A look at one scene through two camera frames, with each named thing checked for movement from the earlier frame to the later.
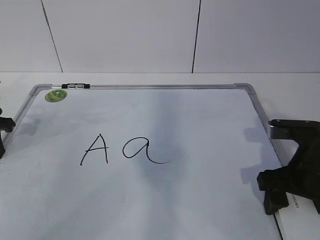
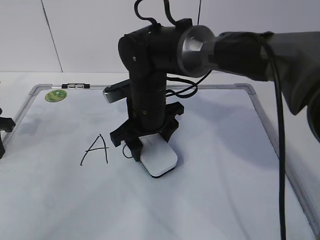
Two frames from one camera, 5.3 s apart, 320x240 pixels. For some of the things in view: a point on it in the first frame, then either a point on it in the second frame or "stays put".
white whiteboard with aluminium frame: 139,162 stays put
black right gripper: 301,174 → 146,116
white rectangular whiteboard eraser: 300,219 → 157,155
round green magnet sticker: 56,95 stays put
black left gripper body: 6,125 stays put
